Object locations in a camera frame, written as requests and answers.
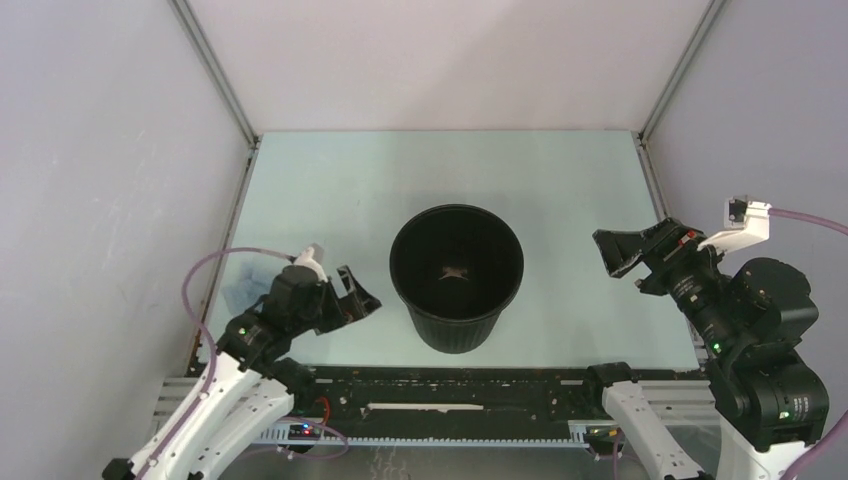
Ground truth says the aluminium frame post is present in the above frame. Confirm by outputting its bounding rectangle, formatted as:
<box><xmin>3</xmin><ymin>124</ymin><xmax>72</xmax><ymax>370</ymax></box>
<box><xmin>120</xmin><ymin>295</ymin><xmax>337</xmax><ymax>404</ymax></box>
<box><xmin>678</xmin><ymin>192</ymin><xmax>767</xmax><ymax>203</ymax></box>
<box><xmin>168</xmin><ymin>0</ymin><xmax>260</xmax><ymax>149</ymax></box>
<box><xmin>639</xmin><ymin>0</ymin><xmax>730</xmax><ymax>145</ymax></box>

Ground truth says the black ribbed trash bin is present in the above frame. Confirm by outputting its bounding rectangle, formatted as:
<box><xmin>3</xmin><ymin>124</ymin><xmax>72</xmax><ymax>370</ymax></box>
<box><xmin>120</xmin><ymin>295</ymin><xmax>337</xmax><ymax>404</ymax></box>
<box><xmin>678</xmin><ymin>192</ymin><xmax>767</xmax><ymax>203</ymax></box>
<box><xmin>389</xmin><ymin>204</ymin><xmax>525</xmax><ymax>354</ymax></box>

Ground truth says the small circuit board with leds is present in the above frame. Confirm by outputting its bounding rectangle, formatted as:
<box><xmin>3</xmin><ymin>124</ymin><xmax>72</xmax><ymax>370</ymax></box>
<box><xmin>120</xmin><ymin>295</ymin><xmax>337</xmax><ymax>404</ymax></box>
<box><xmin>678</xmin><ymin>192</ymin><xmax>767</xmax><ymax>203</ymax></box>
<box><xmin>287</xmin><ymin>423</ymin><xmax>322</xmax><ymax>441</ymax></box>

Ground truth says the left aluminium frame post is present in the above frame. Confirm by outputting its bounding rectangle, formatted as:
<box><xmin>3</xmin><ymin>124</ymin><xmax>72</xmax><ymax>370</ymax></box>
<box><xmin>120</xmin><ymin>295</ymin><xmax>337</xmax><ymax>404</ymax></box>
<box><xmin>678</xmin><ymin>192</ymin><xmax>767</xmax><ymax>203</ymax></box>
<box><xmin>168</xmin><ymin>0</ymin><xmax>260</xmax><ymax>149</ymax></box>

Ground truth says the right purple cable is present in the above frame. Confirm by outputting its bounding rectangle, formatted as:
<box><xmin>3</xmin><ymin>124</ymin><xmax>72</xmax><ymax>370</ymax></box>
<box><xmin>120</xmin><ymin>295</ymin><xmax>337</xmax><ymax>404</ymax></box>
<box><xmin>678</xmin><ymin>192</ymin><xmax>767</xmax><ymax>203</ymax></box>
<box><xmin>768</xmin><ymin>207</ymin><xmax>848</xmax><ymax>480</ymax></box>

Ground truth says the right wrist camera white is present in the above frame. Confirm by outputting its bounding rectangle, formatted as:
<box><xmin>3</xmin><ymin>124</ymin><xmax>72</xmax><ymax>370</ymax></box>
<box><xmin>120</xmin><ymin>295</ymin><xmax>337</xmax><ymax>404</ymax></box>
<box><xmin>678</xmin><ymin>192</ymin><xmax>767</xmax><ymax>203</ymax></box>
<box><xmin>698</xmin><ymin>196</ymin><xmax>772</xmax><ymax>254</ymax></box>

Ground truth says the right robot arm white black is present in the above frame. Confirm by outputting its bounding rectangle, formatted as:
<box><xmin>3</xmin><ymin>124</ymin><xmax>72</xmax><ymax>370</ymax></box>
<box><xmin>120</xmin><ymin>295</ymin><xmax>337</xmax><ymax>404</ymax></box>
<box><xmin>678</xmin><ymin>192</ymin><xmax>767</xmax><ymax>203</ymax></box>
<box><xmin>593</xmin><ymin>218</ymin><xmax>830</xmax><ymax>479</ymax></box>

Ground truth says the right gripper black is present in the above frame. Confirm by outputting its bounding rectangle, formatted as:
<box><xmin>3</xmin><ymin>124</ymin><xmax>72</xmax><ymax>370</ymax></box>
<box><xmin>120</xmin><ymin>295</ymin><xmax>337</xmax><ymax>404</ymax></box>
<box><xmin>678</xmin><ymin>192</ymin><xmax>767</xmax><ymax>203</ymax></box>
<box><xmin>592</xmin><ymin>210</ymin><xmax>740</xmax><ymax>349</ymax></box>

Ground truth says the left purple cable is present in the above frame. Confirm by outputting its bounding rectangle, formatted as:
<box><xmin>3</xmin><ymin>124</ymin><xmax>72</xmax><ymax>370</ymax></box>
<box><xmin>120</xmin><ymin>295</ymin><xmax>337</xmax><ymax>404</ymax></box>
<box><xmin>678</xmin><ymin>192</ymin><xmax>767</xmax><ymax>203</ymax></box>
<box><xmin>135</xmin><ymin>246</ymin><xmax>296</xmax><ymax>480</ymax></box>

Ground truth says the right aluminium frame post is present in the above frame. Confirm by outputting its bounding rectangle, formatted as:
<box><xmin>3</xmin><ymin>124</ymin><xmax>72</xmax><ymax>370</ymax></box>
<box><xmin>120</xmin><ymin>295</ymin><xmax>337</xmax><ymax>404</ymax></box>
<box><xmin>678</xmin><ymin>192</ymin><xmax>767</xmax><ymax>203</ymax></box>
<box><xmin>639</xmin><ymin>0</ymin><xmax>730</xmax><ymax>145</ymax></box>

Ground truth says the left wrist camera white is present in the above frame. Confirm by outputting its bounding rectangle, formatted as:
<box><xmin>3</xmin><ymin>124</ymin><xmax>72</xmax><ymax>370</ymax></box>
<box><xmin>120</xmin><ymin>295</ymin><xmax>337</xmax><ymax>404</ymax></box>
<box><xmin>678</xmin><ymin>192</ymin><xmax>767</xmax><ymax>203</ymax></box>
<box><xmin>292</xmin><ymin>243</ymin><xmax>328</xmax><ymax>282</ymax></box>

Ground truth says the light blue plastic trash bag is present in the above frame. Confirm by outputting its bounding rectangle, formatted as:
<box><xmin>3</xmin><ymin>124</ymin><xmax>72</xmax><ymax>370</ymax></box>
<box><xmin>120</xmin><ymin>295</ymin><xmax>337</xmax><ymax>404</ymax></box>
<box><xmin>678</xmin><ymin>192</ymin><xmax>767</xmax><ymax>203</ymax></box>
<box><xmin>222</xmin><ymin>261</ymin><xmax>277</xmax><ymax>316</ymax></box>

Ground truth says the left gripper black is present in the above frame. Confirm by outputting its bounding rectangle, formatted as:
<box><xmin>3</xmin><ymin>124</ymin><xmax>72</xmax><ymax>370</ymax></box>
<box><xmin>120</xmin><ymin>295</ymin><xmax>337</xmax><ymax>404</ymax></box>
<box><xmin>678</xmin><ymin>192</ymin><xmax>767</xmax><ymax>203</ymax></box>
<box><xmin>291</xmin><ymin>264</ymin><xmax>381</xmax><ymax>335</ymax></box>

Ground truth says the purple cable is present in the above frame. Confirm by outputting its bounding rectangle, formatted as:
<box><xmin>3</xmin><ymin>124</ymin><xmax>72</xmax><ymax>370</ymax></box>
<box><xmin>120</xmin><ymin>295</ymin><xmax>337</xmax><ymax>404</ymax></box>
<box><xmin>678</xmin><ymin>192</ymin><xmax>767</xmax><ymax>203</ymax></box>
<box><xmin>768</xmin><ymin>207</ymin><xmax>848</xmax><ymax>480</ymax></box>
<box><xmin>135</xmin><ymin>246</ymin><xmax>296</xmax><ymax>480</ymax></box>

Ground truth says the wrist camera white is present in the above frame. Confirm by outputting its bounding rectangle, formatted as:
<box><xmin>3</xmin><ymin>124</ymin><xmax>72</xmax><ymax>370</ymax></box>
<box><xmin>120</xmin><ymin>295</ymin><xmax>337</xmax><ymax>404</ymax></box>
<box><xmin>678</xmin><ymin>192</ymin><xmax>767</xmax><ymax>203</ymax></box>
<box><xmin>292</xmin><ymin>243</ymin><xmax>328</xmax><ymax>282</ymax></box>
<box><xmin>698</xmin><ymin>196</ymin><xmax>772</xmax><ymax>254</ymax></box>

